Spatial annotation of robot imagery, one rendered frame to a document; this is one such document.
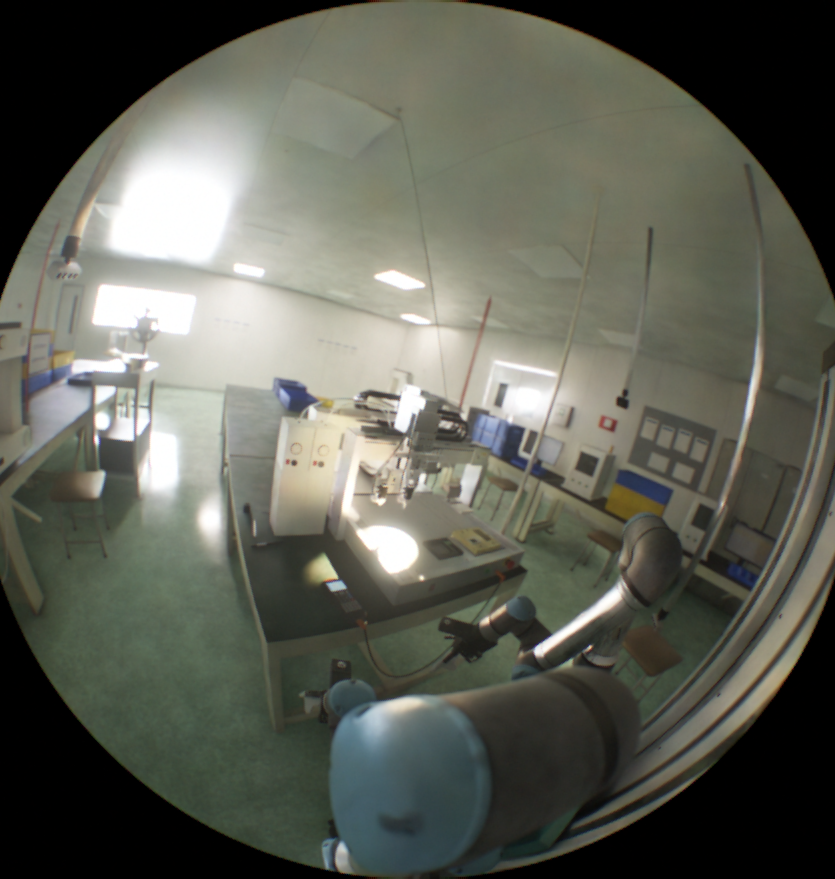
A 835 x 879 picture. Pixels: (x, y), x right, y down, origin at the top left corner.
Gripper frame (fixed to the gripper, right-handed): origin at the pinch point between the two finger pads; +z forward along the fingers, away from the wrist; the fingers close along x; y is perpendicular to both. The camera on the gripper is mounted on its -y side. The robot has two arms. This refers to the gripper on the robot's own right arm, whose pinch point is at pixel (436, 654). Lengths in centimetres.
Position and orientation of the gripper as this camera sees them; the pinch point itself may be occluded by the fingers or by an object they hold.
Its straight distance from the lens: 107.5
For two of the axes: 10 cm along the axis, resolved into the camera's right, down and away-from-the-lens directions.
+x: 3.3, -1.8, 9.3
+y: 7.3, 6.6, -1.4
